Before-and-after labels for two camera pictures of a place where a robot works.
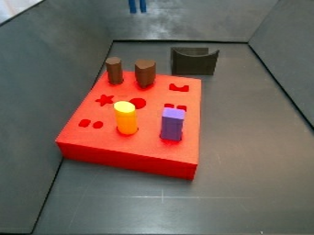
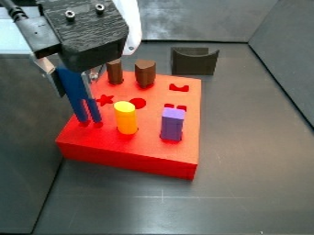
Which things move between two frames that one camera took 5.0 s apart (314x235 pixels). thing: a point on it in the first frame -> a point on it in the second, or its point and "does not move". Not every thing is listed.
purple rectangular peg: x=171 y=123 does not move
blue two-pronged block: x=133 y=5 -> x=81 y=94
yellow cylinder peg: x=127 y=117 does not move
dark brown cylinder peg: x=114 y=71 does not move
